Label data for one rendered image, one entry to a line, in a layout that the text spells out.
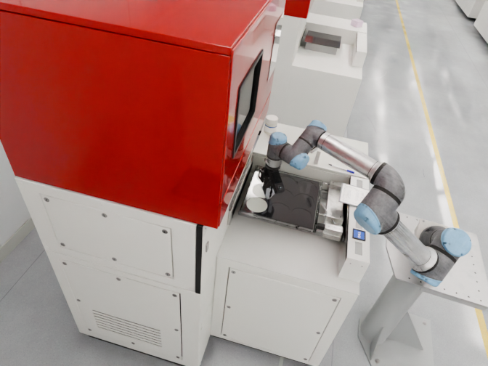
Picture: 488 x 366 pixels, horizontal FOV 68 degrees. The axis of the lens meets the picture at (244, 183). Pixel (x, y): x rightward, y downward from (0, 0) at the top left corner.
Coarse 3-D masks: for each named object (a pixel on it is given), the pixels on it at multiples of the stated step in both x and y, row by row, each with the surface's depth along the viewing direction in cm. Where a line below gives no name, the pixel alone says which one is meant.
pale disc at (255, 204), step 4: (248, 200) 175; (252, 200) 176; (256, 200) 176; (260, 200) 176; (264, 200) 177; (248, 204) 174; (252, 204) 174; (256, 204) 174; (260, 204) 174; (264, 204) 175; (252, 208) 172; (256, 208) 172; (260, 208) 172; (264, 208) 172
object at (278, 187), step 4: (268, 172) 165; (272, 172) 164; (276, 172) 164; (272, 176) 163; (276, 176) 164; (280, 176) 164; (272, 180) 163; (276, 180) 163; (280, 180) 164; (272, 184) 163; (276, 184) 162; (280, 184) 162; (276, 188) 162; (280, 188) 162; (284, 188) 163; (276, 192) 162; (280, 192) 163
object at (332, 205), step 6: (330, 192) 189; (336, 192) 189; (330, 198) 185; (336, 198) 186; (330, 204) 182; (336, 204) 183; (342, 204) 183; (330, 210) 179; (336, 210) 179; (342, 210) 180; (324, 222) 175; (330, 222) 173; (324, 234) 167; (330, 234) 167; (336, 240) 168
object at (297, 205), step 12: (252, 180) 187; (288, 180) 190; (300, 180) 191; (252, 192) 180; (288, 192) 183; (300, 192) 183; (312, 192) 185; (276, 204) 176; (288, 204) 176; (300, 204) 177; (312, 204) 178; (264, 216) 169; (276, 216) 169; (288, 216) 170; (300, 216) 171; (312, 216) 172; (312, 228) 166
